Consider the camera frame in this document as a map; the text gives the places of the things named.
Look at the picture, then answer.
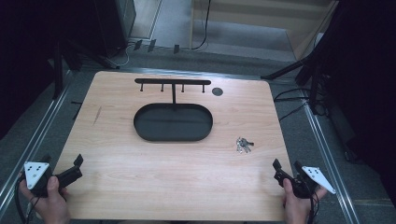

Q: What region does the person's right hand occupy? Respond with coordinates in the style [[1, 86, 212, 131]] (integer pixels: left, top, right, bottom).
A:
[[281, 178, 329, 224]]

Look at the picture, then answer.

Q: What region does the black curtain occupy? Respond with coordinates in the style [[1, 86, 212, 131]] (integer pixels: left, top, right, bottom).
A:
[[0, 0, 104, 141], [306, 0, 396, 209]]

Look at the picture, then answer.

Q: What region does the black key rack with tray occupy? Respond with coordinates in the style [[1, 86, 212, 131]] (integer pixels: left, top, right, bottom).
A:
[[133, 77, 215, 143]]

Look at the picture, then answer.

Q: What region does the black metal stand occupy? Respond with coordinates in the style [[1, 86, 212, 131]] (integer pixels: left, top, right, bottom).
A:
[[50, 38, 120, 101]]

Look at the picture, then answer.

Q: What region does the metal floor rail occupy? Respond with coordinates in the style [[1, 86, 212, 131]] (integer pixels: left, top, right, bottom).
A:
[[0, 69, 77, 216], [299, 89, 362, 224]]

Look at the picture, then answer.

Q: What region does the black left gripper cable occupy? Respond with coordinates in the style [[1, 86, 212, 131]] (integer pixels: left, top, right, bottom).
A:
[[14, 176, 42, 224]]

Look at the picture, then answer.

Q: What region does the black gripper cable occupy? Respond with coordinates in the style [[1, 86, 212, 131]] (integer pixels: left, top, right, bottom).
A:
[[305, 191, 320, 224], [14, 176, 42, 224]]

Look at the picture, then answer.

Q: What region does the white floor cable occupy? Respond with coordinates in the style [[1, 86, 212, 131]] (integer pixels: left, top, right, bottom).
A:
[[115, 42, 135, 68]]

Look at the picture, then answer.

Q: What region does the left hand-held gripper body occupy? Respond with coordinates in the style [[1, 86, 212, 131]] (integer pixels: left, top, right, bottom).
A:
[[23, 161, 84, 198]]

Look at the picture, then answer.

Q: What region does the black cabinet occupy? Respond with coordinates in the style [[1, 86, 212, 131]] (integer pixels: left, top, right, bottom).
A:
[[92, 0, 137, 59]]

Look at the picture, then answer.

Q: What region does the black tripod stand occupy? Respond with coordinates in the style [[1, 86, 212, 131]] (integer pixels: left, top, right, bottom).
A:
[[261, 54, 330, 116]]

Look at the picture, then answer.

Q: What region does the black tape strip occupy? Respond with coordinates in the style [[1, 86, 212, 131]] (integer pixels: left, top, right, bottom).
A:
[[70, 100, 83, 121]]

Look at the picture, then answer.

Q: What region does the black hanging cable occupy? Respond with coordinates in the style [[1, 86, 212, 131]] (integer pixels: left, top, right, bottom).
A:
[[191, 0, 212, 51]]

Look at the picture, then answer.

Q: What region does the bunch of silver keys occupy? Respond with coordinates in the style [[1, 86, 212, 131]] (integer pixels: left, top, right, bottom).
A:
[[235, 136, 255, 154]]

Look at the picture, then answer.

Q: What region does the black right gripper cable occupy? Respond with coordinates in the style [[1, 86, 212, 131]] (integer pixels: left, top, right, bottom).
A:
[[305, 191, 320, 224]]

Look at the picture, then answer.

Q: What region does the black floor cable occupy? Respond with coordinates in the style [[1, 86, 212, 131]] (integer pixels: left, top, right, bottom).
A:
[[273, 87, 312, 103], [278, 102, 311, 122]]

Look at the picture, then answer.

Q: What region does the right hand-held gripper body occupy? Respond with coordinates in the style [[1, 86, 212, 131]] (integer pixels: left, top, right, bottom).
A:
[[273, 165, 337, 200]]

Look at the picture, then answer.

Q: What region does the person's left hand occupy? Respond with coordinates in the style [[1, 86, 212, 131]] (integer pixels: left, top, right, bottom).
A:
[[19, 175, 71, 224]]

